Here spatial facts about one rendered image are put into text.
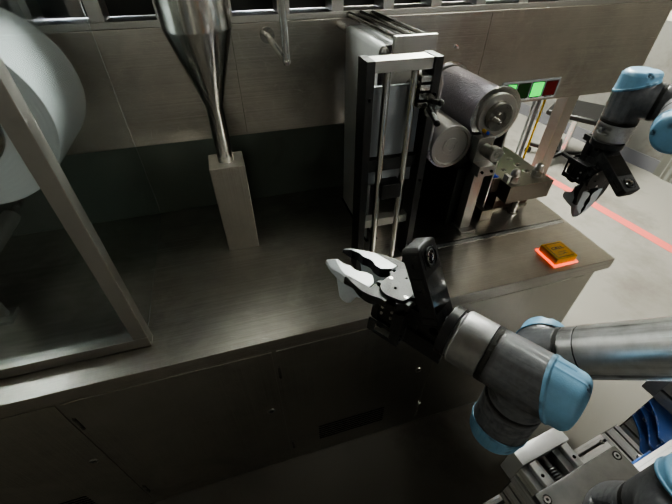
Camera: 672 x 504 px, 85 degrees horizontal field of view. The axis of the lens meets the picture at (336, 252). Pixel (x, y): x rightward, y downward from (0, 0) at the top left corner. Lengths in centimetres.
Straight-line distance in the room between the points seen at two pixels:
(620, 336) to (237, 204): 86
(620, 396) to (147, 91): 226
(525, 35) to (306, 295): 112
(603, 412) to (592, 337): 156
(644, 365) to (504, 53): 115
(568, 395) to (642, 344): 13
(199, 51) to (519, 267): 97
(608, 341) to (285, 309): 66
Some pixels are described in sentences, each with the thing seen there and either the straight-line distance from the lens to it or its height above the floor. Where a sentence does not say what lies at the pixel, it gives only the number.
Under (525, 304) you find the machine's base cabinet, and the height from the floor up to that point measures 74.
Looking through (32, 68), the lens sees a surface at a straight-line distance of 80.
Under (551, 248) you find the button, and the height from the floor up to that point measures 92.
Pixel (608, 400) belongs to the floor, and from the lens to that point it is 220.
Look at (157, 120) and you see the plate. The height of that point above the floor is 121.
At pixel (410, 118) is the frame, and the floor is 132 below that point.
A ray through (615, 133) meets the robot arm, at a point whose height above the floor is 128.
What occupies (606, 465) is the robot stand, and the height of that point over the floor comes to 82.
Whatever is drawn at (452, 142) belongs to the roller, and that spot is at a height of 119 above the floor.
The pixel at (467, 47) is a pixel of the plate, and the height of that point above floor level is 134.
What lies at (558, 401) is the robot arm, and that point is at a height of 124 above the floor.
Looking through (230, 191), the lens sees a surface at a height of 110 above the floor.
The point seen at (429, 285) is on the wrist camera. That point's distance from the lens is 47.
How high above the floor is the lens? 162
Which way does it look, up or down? 41 degrees down
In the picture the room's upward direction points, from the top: straight up
